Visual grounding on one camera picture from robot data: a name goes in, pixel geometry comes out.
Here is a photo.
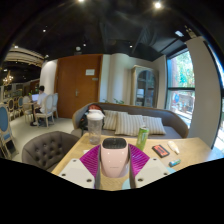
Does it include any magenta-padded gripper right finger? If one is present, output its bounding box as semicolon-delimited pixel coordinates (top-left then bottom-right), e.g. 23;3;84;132
128;143;173;190

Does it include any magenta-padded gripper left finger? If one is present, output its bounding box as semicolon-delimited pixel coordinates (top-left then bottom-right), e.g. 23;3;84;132
58;143;102;190

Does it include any pink computer mouse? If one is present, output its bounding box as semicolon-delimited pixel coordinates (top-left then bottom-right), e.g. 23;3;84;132
99;137;131;179

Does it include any black and red flat box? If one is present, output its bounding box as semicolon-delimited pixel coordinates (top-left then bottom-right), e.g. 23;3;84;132
151;144;171;159

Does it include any small teal object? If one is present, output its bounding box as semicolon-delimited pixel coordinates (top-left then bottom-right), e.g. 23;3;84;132
168;158;182;168

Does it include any white tube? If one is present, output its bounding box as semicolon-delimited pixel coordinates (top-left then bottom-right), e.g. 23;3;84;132
167;140;181;155

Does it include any green drink can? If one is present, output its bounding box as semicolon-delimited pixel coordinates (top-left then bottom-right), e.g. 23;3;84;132
135;125;150;152

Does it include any grey tufted armchair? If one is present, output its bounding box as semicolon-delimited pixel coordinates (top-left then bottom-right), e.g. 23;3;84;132
21;130;81;173

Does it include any striped cushion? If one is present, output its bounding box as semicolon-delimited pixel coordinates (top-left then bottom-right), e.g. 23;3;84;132
114;112;145;137
102;109;129;132
142;115;167;136

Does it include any clear shaker bottle white lid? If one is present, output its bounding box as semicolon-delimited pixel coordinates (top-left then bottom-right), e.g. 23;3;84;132
86;109;105;146

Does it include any grey curved sofa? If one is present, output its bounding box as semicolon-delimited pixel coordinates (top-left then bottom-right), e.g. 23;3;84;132
71;102;190;140

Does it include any black backpack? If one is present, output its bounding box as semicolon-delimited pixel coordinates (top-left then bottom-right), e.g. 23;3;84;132
78;103;105;133

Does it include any white dining chair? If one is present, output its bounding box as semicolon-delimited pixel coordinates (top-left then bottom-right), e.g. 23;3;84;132
34;94;55;129
51;92;60;120

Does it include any tall side window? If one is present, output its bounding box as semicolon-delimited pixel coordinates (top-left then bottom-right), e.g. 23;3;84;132
213;96;224;154

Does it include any person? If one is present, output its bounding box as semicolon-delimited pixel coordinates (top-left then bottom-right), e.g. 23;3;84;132
31;85;49;127

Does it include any arched glass-door cabinet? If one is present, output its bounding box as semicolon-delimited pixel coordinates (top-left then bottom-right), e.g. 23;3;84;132
130;64;159;108

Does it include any blue-backed chairs group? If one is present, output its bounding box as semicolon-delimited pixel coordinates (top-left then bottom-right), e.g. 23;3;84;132
0;96;34;159

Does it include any brown wooden door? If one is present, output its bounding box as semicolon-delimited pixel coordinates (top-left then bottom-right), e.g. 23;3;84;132
54;54;104;119

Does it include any large black-framed window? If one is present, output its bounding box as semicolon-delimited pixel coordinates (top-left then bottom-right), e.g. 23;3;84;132
165;49;196;128

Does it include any chandelier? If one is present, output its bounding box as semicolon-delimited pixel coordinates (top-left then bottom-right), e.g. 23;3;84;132
2;71;15;86

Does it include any recessed ceiling lights group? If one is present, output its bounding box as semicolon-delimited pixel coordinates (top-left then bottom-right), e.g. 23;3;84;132
41;0;164;48

